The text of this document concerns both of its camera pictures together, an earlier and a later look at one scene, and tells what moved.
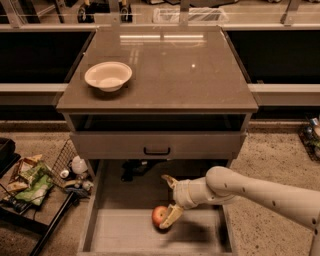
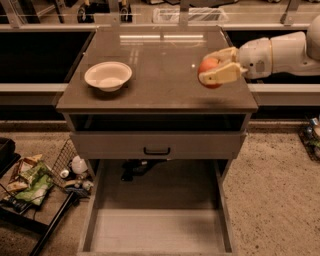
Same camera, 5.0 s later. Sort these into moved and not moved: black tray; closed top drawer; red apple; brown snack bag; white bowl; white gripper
Moved: red apple; white gripper
Not moved: brown snack bag; closed top drawer; white bowl; black tray
